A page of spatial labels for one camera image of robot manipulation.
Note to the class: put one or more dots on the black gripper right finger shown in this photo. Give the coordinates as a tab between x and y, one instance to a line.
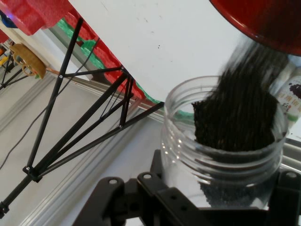
287	200

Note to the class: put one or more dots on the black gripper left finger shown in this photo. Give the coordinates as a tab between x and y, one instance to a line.
141	202

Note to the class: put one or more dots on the clear plastic jar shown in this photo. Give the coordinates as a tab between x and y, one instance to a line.
176	150

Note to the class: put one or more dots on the red foam puzzle tiles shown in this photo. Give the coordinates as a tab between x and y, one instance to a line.
110	61

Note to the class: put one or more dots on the black tripod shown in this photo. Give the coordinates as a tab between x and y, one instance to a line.
60	76

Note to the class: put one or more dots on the green foam puzzle piece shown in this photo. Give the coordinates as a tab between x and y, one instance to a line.
88	46

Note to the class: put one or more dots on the brown curved object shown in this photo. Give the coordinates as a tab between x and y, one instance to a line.
30	58

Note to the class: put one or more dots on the red bowl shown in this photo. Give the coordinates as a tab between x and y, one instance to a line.
270	18

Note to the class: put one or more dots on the small black stand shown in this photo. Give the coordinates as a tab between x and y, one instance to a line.
9	70

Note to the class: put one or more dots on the large red foam block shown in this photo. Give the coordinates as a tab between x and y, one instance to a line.
30	14

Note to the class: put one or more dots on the aluminium rail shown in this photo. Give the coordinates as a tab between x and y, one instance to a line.
70	188

